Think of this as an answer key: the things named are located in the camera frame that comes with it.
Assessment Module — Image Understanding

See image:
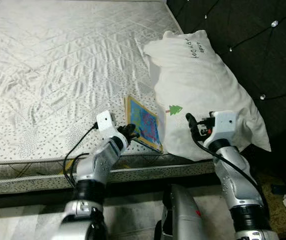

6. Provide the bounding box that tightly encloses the white quilted mattress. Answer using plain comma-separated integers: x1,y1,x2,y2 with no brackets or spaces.
0,0,219,196

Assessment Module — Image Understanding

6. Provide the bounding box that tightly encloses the silver right robot leg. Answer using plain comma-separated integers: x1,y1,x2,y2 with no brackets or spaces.
154,184,207,240

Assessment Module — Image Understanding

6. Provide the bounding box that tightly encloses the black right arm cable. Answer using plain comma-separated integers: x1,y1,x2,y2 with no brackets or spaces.
190,135,269,211

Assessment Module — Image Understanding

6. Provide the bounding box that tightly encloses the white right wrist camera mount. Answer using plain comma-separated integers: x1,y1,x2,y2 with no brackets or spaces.
210,111,239,143

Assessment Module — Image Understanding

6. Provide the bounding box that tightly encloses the black left camera cable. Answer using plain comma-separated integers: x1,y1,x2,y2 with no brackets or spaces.
63,121,100,173

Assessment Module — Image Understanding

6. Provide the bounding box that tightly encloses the brown speckled rug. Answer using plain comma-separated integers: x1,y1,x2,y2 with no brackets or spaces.
255,172,286,238

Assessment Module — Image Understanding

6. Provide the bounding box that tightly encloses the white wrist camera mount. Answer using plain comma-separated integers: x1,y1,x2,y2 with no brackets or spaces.
95,111,119,138
210,111,239,143

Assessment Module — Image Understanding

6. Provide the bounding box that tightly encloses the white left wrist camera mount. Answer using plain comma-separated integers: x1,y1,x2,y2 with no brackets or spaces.
95,111,119,138

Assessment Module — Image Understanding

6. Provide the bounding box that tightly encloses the white pillow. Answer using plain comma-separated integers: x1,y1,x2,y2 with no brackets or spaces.
143,30,272,162

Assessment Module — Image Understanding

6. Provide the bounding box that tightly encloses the colourful children's board book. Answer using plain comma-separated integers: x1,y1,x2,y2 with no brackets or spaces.
124,95,164,153

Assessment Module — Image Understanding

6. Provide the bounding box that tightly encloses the black tufted headboard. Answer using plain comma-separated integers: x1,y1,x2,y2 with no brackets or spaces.
167,0,286,186

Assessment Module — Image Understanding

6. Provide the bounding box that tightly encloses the dark blue cloth scrap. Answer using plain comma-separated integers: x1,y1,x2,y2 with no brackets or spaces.
272,184,286,196

